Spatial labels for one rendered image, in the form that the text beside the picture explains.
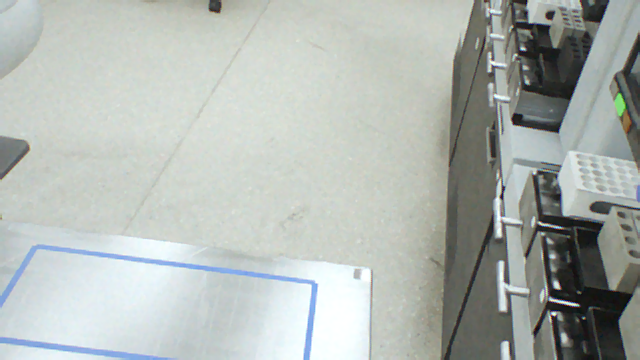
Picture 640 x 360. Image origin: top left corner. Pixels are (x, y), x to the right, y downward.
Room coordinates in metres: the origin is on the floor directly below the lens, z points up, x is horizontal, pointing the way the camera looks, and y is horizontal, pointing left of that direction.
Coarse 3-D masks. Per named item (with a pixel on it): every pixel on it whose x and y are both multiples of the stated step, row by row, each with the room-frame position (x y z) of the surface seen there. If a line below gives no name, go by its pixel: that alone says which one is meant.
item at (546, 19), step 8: (528, 0) 1.58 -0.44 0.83; (536, 0) 1.50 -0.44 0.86; (544, 0) 1.50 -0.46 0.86; (552, 0) 1.51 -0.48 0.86; (560, 0) 1.52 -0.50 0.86; (568, 0) 1.52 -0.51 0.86; (576, 0) 1.53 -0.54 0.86; (528, 8) 1.55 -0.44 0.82; (536, 8) 1.49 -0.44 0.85; (544, 8) 1.48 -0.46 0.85; (552, 8) 1.48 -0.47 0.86; (568, 8) 1.48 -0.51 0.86; (576, 8) 1.48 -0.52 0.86; (528, 16) 1.51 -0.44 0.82; (536, 16) 1.49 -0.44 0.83; (544, 16) 1.48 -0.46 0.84; (552, 16) 1.56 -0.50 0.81; (584, 16) 1.57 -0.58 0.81; (584, 24) 1.54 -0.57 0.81
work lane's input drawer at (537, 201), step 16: (544, 176) 0.87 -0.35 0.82; (528, 192) 0.87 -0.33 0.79; (544, 192) 0.83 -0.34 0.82; (560, 192) 0.83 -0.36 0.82; (496, 208) 0.86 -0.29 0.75; (528, 208) 0.84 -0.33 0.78; (544, 208) 0.79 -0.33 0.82; (560, 208) 0.80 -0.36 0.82; (496, 224) 0.82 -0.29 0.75; (512, 224) 0.83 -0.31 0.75; (528, 224) 0.81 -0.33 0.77; (544, 224) 0.77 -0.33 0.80; (560, 224) 0.78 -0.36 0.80; (576, 224) 0.77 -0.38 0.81; (592, 224) 0.77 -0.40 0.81; (496, 240) 0.79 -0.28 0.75; (528, 240) 0.78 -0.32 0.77
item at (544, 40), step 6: (534, 24) 1.44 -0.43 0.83; (540, 24) 1.44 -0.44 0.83; (534, 30) 1.42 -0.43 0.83; (540, 30) 1.44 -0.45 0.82; (546, 30) 1.44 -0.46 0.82; (534, 36) 1.40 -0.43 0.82; (540, 36) 1.40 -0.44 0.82; (546, 36) 1.41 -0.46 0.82; (540, 42) 1.37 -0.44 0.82; (546, 42) 1.38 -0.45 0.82; (540, 48) 1.32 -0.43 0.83; (546, 48) 1.32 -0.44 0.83; (552, 48) 1.32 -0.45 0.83; (558, 48) 1.32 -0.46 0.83; (552, 54) 1.32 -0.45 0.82; (558, 54) 1.32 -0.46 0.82
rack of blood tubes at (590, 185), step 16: (576, 160) 0.86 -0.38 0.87; (592, 160) 0.87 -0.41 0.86; (608, 160) 0.87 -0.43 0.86; (624, 160) 0.87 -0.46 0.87; (560, 176) 0.87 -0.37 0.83; (576, 176) 0.81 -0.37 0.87; (592, 176) 0.82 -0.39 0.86; (608, 176) 0.84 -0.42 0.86; (624, 176) 0.83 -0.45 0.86; (576, 192) 0.78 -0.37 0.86; (592, 192) 0.78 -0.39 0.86; (608, 192) 0.78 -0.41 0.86; (624, 192) 0.80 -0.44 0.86; (576, 208) 0.78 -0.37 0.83; (592, 208) 0.82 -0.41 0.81; (608, 208) 0.82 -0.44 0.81
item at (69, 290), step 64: (0, 256) 0.56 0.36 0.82; (64, 256) 0.57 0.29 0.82; (128, 256) 0.58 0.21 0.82; (192, 256) 0.60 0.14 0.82; (256, 256) 0.61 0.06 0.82; (0, 320) 0.47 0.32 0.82; (64, 320) 0.48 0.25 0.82; (128, 320) 0.49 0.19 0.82; (192, 320) 0.50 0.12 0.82; (256, 320) 0.51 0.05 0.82; (320, 320) 0.52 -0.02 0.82
